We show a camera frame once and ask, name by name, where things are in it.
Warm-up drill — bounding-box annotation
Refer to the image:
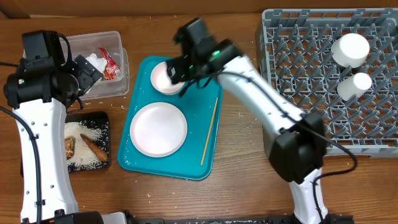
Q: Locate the teal plastic tray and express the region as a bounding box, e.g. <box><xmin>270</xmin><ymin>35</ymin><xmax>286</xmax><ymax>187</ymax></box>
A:
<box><xmin>118</xmin><ymin>56</ymin><xmax>223</xmax><ymax>180</ymax></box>

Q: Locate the wooden chopstick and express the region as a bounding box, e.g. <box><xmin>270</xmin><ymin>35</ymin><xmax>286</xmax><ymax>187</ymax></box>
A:
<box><xmin>200</xmin><ymin>97</ymin><xmax>218</xmax><ymax>166</ymax></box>

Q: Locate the white napkin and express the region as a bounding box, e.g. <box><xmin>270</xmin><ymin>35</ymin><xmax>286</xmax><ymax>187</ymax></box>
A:
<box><xmin>85</xmin><ymin>54</ymin><xmax>107</xmax><ymax>73</ymax></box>

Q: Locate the black tray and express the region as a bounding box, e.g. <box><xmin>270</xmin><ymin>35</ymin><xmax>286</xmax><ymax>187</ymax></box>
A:
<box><xmin>65</xmin><ymin>111</ymin><xmax>111</xmax><ymax>169</ymax></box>

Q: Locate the red snack wrapper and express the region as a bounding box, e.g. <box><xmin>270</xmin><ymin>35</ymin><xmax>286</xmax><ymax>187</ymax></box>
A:
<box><xmin>99</xmin><ymin>47</ymin><xmax>121</xmax><ymax>80</ymax></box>

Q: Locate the pink small bowl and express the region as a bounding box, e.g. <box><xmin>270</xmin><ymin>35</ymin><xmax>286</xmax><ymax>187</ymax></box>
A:
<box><xmin>150</xmin><ymin>62</ymin><xmax>185</xmax><ymax>95</ymax></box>

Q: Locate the large white plate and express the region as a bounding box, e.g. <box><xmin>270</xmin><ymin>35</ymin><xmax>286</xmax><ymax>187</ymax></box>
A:
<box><xmin>130</xmin><ymin>102</ymin><xmax>188</xmax><ymax>157</ymax></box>

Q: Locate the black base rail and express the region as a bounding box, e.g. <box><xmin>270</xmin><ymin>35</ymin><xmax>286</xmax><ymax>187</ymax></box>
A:
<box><xmin>93</xmin><ymin>213</ymin><xmax>355</xmax><ymax>224</ymax></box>

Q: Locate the clear plastic bin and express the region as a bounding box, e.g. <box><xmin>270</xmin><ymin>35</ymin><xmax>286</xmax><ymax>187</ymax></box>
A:
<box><xmin>23</xmin><ymin>30</ymin><xmax>130</xmax><ymax>101</ymax></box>

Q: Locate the brown carrot piece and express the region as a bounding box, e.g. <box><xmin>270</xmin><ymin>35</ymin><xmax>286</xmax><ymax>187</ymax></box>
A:
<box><xmin>80</xmin><ymin>134</ymin><xmax>108</xmax><ymax>162</ymax></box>

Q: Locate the pile of rice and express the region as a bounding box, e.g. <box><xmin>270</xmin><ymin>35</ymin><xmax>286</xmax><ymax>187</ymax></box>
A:
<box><xmin>65</xmin><ymin>121</ymin><xmax>109</xmax><ymax>172</ymax></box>

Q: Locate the brown shiitake mushroom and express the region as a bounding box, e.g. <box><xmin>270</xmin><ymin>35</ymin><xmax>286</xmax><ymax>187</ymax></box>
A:
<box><xmin>65</xmin><ymin>137</ymin><xmax>75</xmax><ymax>159</ymax></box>

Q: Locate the grey dishwasher rack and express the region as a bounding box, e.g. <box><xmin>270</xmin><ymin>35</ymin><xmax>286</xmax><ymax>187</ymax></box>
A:
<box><xmin>256</xmin><ymin>8</ymin><xmax>397</xmax><ymax>158</ymax></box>

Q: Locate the white saucer plate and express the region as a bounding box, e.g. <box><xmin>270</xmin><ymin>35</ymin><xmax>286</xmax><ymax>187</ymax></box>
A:
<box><xmin>331</xmin><ymin>33</ymin><xmax>370</xmax><ymax>68</ymax></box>

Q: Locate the white upturned cup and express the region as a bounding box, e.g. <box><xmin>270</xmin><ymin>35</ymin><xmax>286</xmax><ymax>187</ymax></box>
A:
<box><xmin>337</xmin><ymin>73</ymin><xmax>372</xmax><ymax>101</ymax></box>

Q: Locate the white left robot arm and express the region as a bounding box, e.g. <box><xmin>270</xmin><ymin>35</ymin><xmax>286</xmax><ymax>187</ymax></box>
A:
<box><xmin>1</xmin><ymin>30</ymin><xmax>102</xmax><ymax>223</ymax></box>

